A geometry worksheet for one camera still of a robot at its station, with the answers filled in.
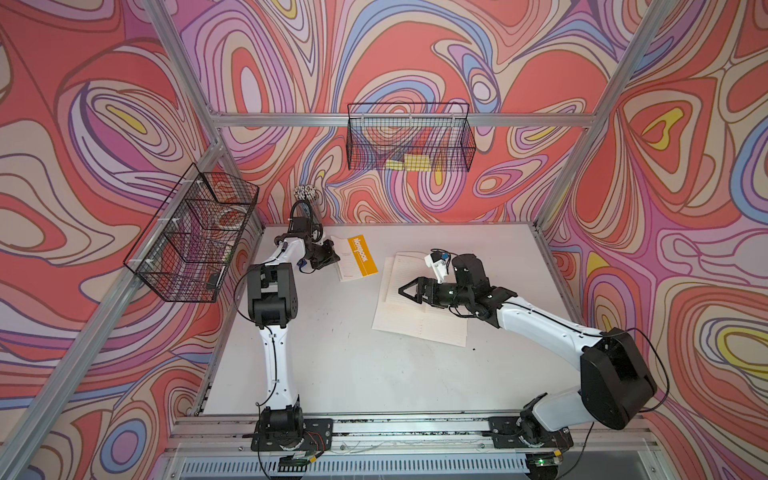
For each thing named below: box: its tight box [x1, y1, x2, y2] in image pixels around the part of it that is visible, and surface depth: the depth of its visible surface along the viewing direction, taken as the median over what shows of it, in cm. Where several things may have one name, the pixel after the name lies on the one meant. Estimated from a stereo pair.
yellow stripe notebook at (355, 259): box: [330, 234, 379, 282], surface depth 111 cm
